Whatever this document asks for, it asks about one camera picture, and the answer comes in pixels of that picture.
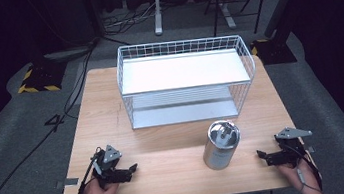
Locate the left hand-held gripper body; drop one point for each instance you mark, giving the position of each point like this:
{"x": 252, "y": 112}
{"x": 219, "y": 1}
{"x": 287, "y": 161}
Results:
{"x": 108, "y": 161}

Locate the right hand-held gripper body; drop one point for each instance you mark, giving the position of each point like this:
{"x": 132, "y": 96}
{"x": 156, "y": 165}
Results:
{"x": 292, "y": 143}

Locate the silver metal can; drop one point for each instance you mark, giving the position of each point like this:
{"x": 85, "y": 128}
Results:
{"x": 222, "y": 147}

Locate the person's right hand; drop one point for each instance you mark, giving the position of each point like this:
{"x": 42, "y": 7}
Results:
{"x": 299, "y": 176}

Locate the small grey tape piece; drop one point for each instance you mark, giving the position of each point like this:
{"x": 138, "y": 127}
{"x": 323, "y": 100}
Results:
{"x": 310, "y": 149}

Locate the grey tape strip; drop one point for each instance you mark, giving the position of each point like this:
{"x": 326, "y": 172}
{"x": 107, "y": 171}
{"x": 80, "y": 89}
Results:
{"x": 68, "y": 182}

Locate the black yellow striped stand base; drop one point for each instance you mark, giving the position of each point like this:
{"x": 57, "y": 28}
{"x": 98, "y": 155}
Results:
{"x": 271, "y": 52}
{"x": 40, "y": 79}

